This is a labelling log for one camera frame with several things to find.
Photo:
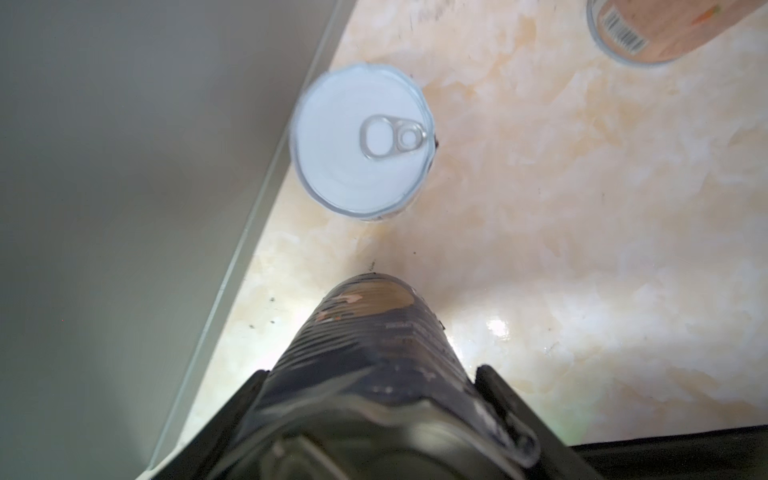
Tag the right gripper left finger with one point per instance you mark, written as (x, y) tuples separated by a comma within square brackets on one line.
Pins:
[(197, 458)]

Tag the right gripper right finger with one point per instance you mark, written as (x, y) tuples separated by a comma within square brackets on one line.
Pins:
[(535, 447)]

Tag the dark tomato can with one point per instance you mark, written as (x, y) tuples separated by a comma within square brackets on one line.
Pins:
[(369, 388)]

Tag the pink labelled can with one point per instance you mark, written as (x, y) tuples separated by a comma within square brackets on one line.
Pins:
[(363, 140)]

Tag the orange labelled can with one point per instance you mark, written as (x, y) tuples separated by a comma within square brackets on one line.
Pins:
[(656, 32)]

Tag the grey metal cabinet box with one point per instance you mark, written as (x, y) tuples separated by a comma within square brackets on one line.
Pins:
[(143, 144)]

